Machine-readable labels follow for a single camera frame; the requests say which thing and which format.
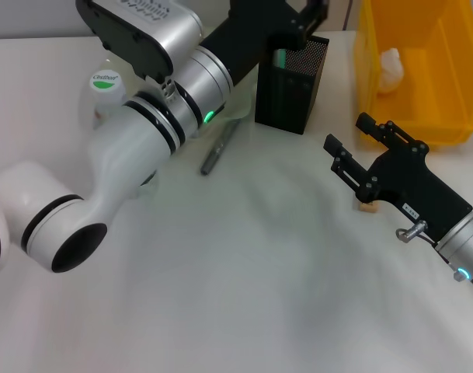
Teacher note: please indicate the metal right wrist plug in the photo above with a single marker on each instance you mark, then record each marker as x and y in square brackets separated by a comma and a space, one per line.
[412, 230]

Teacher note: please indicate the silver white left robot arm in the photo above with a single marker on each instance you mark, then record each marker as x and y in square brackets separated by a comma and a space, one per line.
[135, 140]

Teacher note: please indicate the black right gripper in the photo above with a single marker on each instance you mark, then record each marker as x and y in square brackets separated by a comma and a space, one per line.
[407, 182]

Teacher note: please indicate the yellow plastic bin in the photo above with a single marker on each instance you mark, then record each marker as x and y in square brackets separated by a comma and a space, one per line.
[426, 116]

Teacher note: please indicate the black mesh pen holder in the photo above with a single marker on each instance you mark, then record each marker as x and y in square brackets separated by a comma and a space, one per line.
[290, 101]

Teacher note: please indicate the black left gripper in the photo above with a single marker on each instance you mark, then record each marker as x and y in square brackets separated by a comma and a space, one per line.
[251, 31]

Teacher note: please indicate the tan eraser block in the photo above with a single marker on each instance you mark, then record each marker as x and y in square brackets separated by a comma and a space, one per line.
[367, 208]

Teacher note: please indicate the clear green-label water bottle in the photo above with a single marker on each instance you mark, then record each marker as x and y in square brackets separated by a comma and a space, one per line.
[104, 83]

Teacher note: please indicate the white paper ball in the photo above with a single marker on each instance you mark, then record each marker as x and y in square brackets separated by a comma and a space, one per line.
[389, 77]

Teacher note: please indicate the dark grey marker pen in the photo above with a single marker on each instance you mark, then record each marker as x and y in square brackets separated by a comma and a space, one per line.
[218, 149]

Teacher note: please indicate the green glass fruit bowl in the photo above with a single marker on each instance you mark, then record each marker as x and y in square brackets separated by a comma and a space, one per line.
[242, 97]

